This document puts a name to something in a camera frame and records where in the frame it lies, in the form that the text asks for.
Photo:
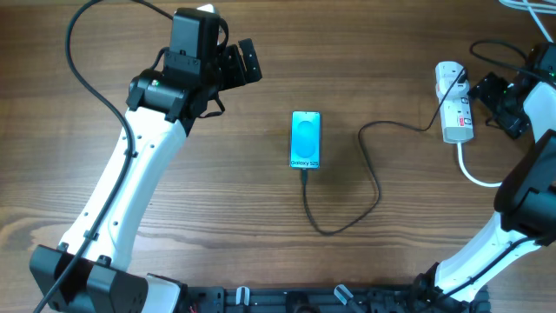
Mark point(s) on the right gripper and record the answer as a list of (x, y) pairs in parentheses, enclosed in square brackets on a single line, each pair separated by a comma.
[(513, 125)]

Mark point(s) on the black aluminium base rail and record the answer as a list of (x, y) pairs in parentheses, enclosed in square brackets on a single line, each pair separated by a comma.
[(374, 299)]

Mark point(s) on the white USB charger plug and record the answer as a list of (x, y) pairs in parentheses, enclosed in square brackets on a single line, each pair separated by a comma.
[(450, 88)]

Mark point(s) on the white power strip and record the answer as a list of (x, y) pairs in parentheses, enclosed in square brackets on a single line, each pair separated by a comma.
[(455, 113)]

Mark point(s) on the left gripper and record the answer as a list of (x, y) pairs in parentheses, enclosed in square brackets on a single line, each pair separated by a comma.
[(235, 76)]

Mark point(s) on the smartphone with cyan screen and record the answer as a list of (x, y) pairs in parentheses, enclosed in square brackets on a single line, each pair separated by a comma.
[(305, 140)]

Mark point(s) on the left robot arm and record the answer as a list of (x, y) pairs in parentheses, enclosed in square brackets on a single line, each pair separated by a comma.
[(88, 270)]

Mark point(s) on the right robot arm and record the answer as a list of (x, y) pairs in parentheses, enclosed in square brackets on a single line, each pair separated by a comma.
[(524, 206)]

